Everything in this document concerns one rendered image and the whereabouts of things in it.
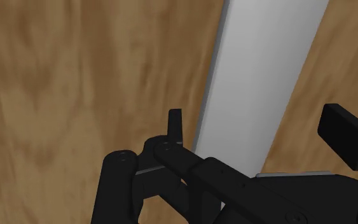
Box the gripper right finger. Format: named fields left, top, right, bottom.
left=317, top=103, right=358, bottom=224

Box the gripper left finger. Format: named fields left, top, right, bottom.
left=90, top=108, right=310, bottom=224

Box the long white panel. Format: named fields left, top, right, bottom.
left=191, top=0, right=330, bottom=178

